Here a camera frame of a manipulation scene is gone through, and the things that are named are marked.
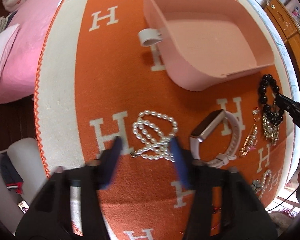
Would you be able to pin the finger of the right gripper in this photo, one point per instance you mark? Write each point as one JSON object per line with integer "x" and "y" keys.
{"x": 290, "y": 106}

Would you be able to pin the white pillow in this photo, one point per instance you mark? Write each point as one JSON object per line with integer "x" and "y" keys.
{"x": 7, "y": 38}

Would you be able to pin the gold ring pink stone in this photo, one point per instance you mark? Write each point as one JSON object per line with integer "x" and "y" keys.
{"x": 256, "y": 114}

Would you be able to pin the red navy garment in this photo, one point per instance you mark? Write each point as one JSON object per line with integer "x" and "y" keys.
{"x": 11, "y": 177}

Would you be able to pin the white chair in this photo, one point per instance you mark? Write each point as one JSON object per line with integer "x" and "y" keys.
{"x": 21, "y": 177}

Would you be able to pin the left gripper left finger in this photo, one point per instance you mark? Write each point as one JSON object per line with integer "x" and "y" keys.
{"x": 108, "y": 161}

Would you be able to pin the smartphone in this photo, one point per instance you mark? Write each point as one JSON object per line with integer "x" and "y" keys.
{"x": 23, "y": 206}

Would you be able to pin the wooden desk with drawers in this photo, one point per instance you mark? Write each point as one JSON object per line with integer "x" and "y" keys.
{"x": 288, "y": 30}

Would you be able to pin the pink bed sheet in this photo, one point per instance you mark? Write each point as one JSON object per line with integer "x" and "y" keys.
{"x": 19, "y": 73}

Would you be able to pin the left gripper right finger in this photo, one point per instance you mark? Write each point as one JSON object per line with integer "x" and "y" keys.
{"x": 182, "y": 161}

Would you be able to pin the white smart band watch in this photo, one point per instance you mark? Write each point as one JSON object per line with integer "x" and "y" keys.
{"x": 205, "y": 139}

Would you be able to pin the pink jewelry tray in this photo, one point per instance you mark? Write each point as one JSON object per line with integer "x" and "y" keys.
{"x": 205, "y": 42}

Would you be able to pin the orange H-pattern blanket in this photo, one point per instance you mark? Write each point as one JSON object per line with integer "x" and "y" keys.
{"x": 96, "y": 82}

